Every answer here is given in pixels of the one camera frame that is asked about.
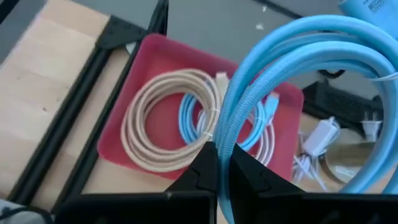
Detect red plastic bin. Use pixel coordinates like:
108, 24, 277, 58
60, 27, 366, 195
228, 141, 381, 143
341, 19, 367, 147
96, 33, 305, 183

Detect white lamp cable with adapter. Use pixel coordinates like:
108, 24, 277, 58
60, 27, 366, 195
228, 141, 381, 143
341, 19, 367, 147
292, 111, 383, 192

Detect beige HDMI cable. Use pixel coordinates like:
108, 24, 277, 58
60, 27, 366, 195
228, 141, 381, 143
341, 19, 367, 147
120, 93, 215, 174
136, 68, 229, 156

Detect black aluminium table frame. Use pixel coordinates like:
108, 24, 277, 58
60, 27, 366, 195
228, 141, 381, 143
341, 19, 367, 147
0, 0, 385, 215

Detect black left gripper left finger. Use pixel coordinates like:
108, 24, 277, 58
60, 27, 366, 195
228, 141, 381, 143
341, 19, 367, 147
165, 141, 219, 194

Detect light blue HDMI cable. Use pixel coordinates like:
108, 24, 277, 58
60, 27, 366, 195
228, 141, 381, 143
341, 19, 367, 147
177, 91, 280, 152
213, 0, 398, 224

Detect white dome lamp wooden base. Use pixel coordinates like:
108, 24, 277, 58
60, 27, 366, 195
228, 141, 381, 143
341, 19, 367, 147
323, 141, 379, 187

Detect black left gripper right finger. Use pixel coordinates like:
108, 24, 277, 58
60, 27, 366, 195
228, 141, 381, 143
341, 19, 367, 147
229, 142, 306, 224

